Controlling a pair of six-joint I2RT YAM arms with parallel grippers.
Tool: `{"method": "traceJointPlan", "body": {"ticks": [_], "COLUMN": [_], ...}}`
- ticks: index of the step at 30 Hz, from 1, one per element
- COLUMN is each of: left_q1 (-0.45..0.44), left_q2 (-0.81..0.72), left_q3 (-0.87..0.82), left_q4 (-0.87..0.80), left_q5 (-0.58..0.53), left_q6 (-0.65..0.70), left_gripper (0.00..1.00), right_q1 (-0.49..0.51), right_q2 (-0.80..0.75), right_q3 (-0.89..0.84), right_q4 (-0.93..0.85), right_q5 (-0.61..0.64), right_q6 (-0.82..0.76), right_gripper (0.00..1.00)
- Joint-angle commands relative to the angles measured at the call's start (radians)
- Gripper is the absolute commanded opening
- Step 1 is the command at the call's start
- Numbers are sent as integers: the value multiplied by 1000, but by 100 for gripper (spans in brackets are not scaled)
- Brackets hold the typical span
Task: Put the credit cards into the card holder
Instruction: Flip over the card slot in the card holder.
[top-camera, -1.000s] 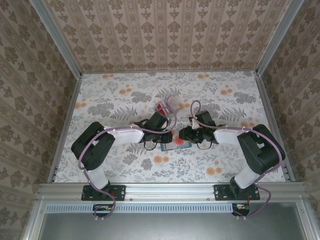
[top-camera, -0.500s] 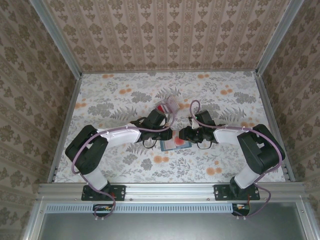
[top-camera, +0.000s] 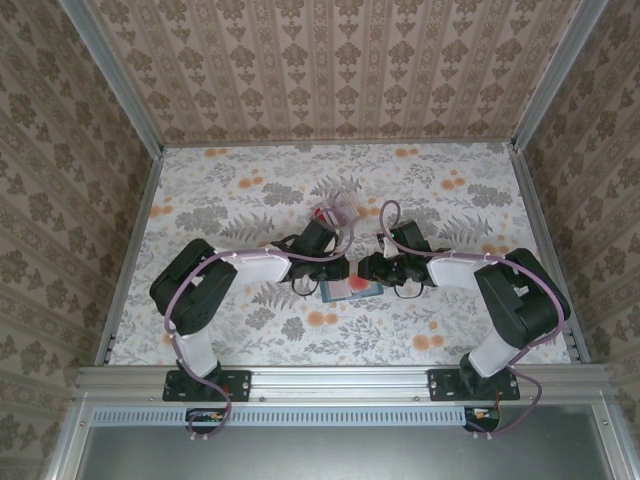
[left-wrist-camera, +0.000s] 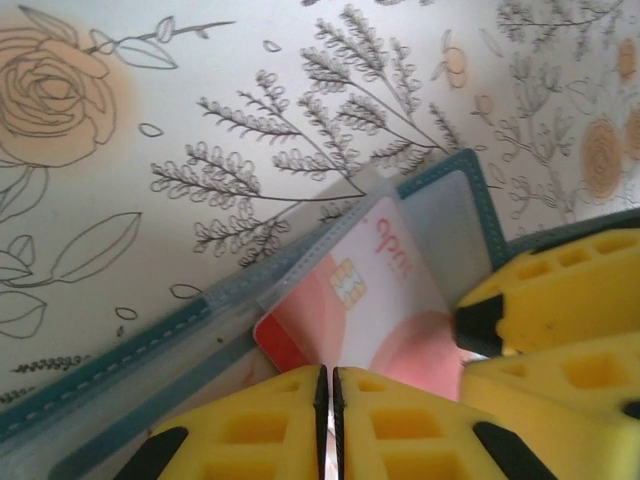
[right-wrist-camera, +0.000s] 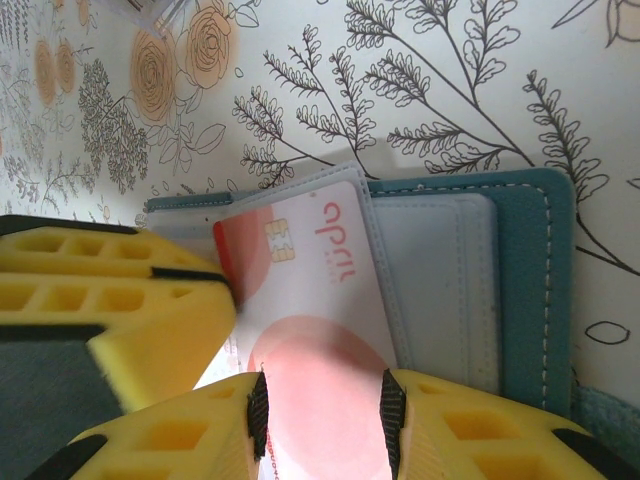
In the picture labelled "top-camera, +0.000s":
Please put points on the aluminium side rail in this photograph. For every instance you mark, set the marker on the aluminium side rail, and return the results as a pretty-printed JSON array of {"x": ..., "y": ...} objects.
[
  {"x": 131, "y": 250},
  {"x": 544, "y": 240}
]

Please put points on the grey metal panel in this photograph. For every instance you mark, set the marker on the grey metal panel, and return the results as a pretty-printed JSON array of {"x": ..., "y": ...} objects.
[{"x": 350, "y": 455}]

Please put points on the black controller box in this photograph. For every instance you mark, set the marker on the black controller box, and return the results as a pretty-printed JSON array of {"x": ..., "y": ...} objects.
[
  {"x": 205, "y": 417},
  {"x": 482, "y": 416}
]

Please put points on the aluminium frame post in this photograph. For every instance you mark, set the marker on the aluminium frame post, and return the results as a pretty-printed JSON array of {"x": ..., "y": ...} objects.
[
  {"x": 115, "y": 80},
  {"x": 556, "y": 75}
]

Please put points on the blue card holder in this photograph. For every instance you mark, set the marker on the blue card holder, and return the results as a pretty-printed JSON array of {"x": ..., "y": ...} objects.
[{"x": 372, "y": 295}]

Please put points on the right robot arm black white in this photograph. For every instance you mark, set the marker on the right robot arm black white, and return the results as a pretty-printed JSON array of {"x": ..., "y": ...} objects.
[{"x": 525, "y": 305}]

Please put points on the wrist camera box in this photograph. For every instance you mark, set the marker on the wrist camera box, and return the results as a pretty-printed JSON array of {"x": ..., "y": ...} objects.
[
  {"x": 337, "y": 240},
  {"x": 387, "y": 247}
]

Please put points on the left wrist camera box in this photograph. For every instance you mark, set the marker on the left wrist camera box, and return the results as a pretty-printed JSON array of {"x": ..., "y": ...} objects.
[{"x": 337, "y": 240}]

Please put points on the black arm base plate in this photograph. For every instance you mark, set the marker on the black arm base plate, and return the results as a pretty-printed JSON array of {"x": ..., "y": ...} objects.
[
  {"x": 240, "y": 385},
  {"x": 440, "y": 385}
]

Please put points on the clear plastic card box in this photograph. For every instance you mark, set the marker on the clear plastic card box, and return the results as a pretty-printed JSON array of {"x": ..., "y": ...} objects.
[{"x": 350, "y": 215}]

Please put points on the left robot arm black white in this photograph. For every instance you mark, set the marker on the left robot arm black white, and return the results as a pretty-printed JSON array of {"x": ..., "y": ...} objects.
[{"x": 210, "y": 305}]

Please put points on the aluminium mounting rail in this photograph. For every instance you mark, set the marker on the aluminium mounting rail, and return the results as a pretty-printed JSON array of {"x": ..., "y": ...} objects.
[{"x": 340, "y": 382}]

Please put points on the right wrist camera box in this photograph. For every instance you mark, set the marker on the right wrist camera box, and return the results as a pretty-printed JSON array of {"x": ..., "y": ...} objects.
[{"x": 387, "y": 247}]

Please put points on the aluminium back rail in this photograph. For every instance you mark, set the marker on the aluminium back rail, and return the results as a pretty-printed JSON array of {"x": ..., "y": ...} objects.
[{"x": 340, "y": 143}]

